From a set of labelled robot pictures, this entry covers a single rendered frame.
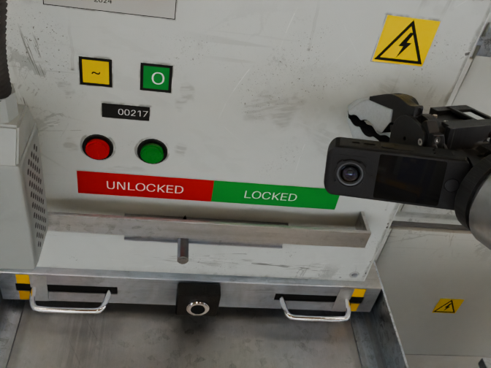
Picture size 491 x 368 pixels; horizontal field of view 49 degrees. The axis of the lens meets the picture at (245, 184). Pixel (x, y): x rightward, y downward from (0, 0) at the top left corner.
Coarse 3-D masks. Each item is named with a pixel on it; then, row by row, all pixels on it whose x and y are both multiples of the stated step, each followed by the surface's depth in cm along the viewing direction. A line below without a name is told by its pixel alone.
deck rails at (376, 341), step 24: (0, 288) 76; (0, 312) 75; (360, 312) 85; (384, 312) 79; (0, 336) 73; (360, 336) 82; (384, 336) 79; (0, 360) 70; (360, 360) 79; (384, 360) 78
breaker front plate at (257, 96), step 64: (192, 0) 50; (256, 0) 50; (320, 0) 51; (384, 0) 51; (448, 0) 52; (64, 64) 53; (128, 64) 54; (192, 64) 54; (256, 64) 55; (320, 64) 55; (384, 64) 56; (448, 64) 56; (64, 128) 58; (128, 128) 59; (192, 128) 59; (256, 128) 60; (320, 128) 61; (64, 192) 64; (64, 256) 72; (128, 256) 73; (192, 256) 74; (256, 256) 75; (320, 256) 76
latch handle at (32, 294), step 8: (32, 288) 73; (32, 296) 72; (104, 296) 74; (32, 304) 71; (104, 304) 73; (40, 312) 71; (48, 312) 71; (56, 312) 71; (64, 312) 72; (72, 312) 72; (80, 312) 72; (88, 312) 72; (96, 312) 72
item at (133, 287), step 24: (24, 288) 74; (48, 288) 74; (72, 288) 75; (96, 288) 75; (120, 288) 75; (144, 288) 76; (168, 288) 76; (240, 288) 77; (264, 288) 78; (288, 288) 78; (312, 288) 78; (336, 288) 79; (360, 288) 79
